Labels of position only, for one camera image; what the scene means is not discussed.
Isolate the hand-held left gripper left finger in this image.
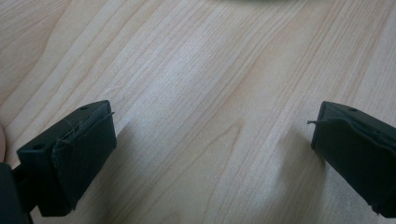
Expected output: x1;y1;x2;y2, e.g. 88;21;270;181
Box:
16;99;118;217

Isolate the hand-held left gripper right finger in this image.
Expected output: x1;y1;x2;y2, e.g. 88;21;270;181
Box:
306;100;396;219

